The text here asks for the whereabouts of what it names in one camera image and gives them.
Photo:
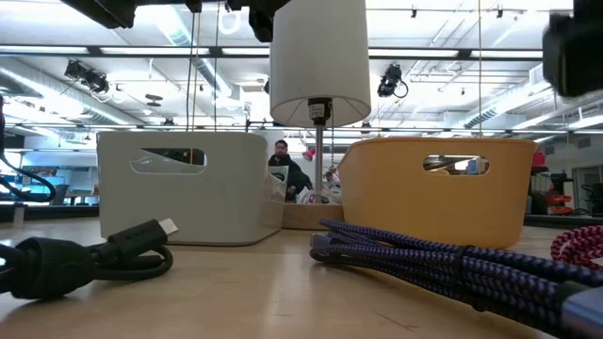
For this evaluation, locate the person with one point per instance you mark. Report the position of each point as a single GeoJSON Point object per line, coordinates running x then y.
{"type": "Point", "coordinates": [289, 174]}

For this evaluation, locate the black monitor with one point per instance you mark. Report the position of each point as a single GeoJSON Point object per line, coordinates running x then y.
{"type": "Point", "coordinates": [596, 198]}

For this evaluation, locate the red and black machine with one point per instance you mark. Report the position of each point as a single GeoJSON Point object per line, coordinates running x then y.
{"type": "Point", "coordinates": [558, 200]}

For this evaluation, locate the grey plastic bin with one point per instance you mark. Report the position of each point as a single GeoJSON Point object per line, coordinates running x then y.
{"type": "Point", "coordinates": [188, 207]}

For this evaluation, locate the black ceiling camera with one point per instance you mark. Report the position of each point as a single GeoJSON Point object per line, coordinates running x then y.
{"type": "Point", "coordinates": [388, 80]}

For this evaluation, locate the small pink object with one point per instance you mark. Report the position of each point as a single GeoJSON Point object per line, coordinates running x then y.
{"type": "Point", "coordinates": [308, 154]}

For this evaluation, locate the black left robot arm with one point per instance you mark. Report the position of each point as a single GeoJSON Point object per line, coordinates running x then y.
{"type": "Point", "coordinates": [108, 11]}

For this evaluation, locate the yellow plastic bin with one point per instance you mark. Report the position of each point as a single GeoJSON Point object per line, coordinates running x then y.
{"type": "Point", "coordinates": [400, 202]}

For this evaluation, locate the table lamp with white shade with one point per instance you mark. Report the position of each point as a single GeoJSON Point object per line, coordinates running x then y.
{"type": "Point", "coordinates": [320, 56]}

